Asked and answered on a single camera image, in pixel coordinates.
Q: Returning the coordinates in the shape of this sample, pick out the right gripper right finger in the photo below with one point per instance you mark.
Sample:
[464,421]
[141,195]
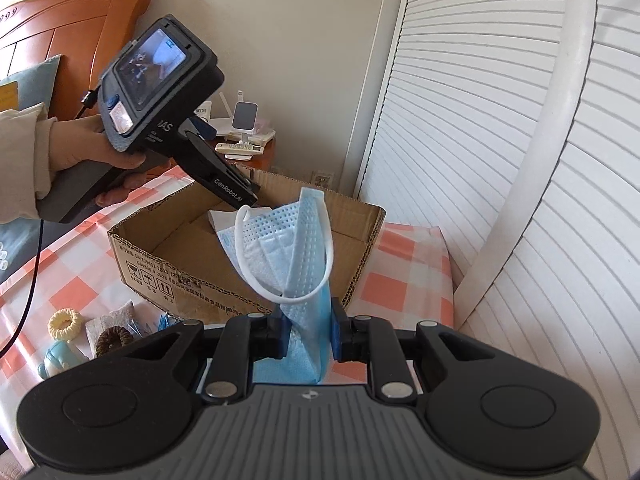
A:
[373,341]

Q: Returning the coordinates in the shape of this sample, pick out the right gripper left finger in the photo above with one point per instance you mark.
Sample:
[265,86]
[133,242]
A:
[233,349]

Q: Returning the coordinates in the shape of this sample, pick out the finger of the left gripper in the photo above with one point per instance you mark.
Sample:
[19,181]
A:
[206,131]
[204,165]

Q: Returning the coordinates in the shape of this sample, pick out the white paper towel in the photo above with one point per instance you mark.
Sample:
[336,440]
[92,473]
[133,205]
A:
[221,220]

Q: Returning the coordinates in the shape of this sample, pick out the blue surgical mask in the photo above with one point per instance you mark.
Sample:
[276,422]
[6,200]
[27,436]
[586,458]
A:
[286,256]

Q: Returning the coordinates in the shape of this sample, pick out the brown scrunchie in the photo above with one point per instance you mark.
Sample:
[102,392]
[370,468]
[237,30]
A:
[111,339]

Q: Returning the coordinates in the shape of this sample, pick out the cream scrunchie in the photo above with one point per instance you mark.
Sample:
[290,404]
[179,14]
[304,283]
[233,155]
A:
[65,325]

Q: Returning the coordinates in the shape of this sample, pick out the white blue owl toy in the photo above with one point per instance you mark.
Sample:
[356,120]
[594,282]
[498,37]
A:
[59,357]

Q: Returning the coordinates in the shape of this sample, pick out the blue tassel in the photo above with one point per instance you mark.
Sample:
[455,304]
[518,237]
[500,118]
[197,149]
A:
[140,330]

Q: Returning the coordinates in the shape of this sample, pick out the cream sleeve forearm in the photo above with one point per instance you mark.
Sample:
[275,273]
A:
[25,161]

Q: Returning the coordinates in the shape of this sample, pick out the person left hand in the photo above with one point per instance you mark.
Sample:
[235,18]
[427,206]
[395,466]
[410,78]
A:
[82,140]

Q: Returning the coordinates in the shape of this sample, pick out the white remote control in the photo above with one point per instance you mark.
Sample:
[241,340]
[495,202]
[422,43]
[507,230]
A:
[241,149]

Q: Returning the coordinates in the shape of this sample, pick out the phone stand mirror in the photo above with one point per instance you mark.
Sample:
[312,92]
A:
[244,119]

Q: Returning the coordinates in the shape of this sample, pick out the pink checkered tablecloth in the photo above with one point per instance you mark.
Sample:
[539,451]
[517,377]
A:
[407,278]

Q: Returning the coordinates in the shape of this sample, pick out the cardboard box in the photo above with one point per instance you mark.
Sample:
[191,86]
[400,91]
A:
[197,258]

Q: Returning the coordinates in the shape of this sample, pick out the wooden headboard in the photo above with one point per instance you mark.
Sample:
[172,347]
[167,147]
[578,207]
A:
[85,34]

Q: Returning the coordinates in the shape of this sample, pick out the blue yellow pillow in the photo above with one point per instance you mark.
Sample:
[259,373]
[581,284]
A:
[35,85]

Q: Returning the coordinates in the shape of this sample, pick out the grey bedsheet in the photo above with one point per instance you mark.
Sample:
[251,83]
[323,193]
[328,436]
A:
[19,239]

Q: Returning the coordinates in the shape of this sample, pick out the white curved frame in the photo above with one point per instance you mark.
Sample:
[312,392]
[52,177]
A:
[543,153]

